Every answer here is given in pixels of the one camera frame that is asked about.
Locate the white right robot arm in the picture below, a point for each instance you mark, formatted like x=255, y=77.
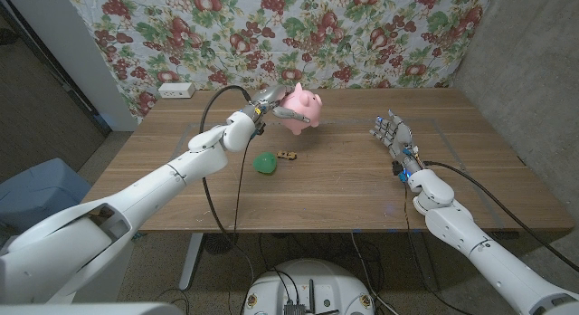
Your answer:
x=484, y=256

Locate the floral fruit print backdrop cloth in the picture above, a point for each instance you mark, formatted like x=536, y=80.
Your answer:
x=339, y=34

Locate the blue-grey bin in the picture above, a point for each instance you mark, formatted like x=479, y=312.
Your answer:
x=40, y=188

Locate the pink plastic piggy bank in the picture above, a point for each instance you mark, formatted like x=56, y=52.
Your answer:
x=305, y=104

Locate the white table leg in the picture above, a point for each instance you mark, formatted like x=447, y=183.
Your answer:
x=190, y=260

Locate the yellow toy car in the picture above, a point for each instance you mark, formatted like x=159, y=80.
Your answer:
x=287, y=155

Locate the green ball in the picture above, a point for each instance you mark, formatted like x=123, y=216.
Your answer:
x=264, y=163

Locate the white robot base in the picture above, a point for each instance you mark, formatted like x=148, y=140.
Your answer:
x=335, y=288

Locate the white power strip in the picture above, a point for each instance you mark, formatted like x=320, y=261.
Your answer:
x=176, y=90

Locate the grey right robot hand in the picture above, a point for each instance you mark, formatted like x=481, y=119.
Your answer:
x=401, y=136

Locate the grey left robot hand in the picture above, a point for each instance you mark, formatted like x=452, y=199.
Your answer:
x=267, y=100

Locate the round black floor fan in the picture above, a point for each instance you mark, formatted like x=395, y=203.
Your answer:
x=220, y=242

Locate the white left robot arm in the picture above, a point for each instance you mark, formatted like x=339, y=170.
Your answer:
x=135, y=197

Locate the grey table leg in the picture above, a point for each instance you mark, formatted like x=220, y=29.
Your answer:
x=425, y=265

